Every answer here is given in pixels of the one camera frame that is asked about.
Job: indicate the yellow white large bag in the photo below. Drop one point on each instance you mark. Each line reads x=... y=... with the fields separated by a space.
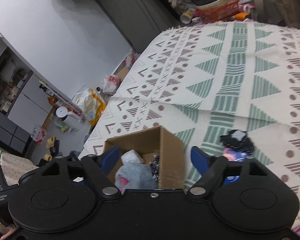
x=91 y=104

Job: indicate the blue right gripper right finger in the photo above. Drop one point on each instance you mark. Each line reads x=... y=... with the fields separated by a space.
x=200 y=160

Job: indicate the dark grey wardrobe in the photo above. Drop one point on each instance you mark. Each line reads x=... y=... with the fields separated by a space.
x=140 y=21

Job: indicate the grey fluffy plush toy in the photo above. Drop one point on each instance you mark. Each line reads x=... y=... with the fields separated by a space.
x=134 y=176

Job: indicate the dotted cream cloth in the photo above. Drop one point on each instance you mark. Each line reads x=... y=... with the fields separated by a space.
x=13 y=167

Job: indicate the white red plastic bag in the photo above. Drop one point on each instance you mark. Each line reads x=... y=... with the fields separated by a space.
x=111 y=84

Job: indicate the red plastic basket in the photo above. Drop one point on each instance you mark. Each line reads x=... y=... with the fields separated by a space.
x=220 y=13

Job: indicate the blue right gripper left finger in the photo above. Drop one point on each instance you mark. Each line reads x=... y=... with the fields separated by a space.
x=109 y=159

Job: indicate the patterned white green blanket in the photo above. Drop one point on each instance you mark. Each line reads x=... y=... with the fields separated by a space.
x=201 y=82

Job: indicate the blue tissue packet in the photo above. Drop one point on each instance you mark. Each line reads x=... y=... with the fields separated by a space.
x=233 y=171

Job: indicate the brown cardboard box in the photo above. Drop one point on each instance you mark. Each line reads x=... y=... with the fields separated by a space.
x=156 y=140

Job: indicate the yellow slippers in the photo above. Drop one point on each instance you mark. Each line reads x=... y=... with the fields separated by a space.
x=53 y=147

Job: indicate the white kettle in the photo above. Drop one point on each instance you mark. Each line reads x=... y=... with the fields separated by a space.
x=63 y=112

